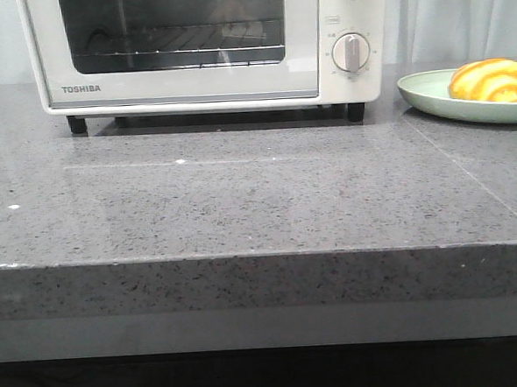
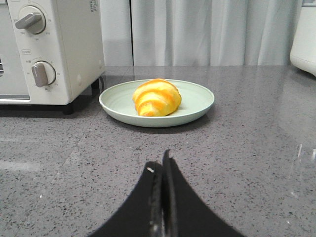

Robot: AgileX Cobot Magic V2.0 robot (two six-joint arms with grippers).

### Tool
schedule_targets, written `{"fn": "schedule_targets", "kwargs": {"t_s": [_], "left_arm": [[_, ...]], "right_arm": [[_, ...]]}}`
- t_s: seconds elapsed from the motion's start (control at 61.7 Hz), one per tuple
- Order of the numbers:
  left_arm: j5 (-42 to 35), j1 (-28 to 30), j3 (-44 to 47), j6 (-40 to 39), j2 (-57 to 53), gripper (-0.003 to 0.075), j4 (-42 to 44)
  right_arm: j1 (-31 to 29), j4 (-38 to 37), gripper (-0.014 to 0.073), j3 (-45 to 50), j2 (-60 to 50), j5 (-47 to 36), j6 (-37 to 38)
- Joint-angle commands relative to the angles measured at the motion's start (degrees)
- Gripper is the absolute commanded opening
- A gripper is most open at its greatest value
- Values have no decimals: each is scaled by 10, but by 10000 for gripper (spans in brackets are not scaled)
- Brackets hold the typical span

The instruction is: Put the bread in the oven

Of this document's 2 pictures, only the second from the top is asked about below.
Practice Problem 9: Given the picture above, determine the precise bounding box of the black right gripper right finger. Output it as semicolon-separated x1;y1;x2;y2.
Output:
162;150;242;237

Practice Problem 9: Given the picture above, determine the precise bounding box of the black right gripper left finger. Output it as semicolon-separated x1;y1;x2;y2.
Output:
90;161;162;237

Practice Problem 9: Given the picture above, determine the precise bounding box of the orange striped croissant bread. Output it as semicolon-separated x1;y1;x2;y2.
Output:
132;78;182;117

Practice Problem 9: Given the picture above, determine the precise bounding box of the lower grey oven knob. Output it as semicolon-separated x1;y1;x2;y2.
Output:
31;61;56;87

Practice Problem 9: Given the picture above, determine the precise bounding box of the grey oven knob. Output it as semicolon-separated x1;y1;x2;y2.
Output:
31;61;56;87
15;5;46;35

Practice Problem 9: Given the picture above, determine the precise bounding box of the white toaster oven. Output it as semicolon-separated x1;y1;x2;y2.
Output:
0;0;105;115

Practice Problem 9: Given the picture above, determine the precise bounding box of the upper grey oven knob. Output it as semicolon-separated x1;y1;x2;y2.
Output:
15;5;46;35

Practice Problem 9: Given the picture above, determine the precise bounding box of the light green round plate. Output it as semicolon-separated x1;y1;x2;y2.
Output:
99;79;215;128

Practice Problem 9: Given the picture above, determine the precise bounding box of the white curtain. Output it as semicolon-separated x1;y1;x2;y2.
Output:
100;0;301;66

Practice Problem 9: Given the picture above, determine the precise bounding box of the white appliance at right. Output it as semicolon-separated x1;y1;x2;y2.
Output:
290;0;316;75

